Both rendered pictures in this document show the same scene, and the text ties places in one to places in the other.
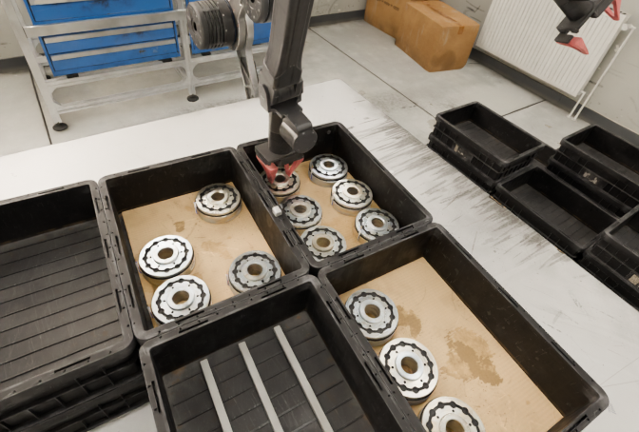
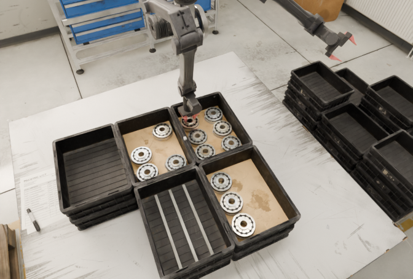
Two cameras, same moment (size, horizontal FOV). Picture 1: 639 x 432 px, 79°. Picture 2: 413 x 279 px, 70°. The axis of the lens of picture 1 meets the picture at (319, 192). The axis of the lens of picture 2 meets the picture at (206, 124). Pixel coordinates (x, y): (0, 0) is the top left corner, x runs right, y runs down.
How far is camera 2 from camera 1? 0.66 m
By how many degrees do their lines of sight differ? 10
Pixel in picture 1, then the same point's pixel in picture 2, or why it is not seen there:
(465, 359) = (257, 201)
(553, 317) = (315, 188)
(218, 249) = (161, 152)
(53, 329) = (102, 181)
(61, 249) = (101, 150)
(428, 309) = (247, 181)
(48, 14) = (74, 11)
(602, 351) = (334, 204)
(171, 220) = (142, 139)
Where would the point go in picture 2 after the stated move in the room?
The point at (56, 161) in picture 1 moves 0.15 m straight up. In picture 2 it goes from (90, 106) to (83, 89)
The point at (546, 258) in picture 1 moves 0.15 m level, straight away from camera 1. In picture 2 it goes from (322, 160) to (339, 147)
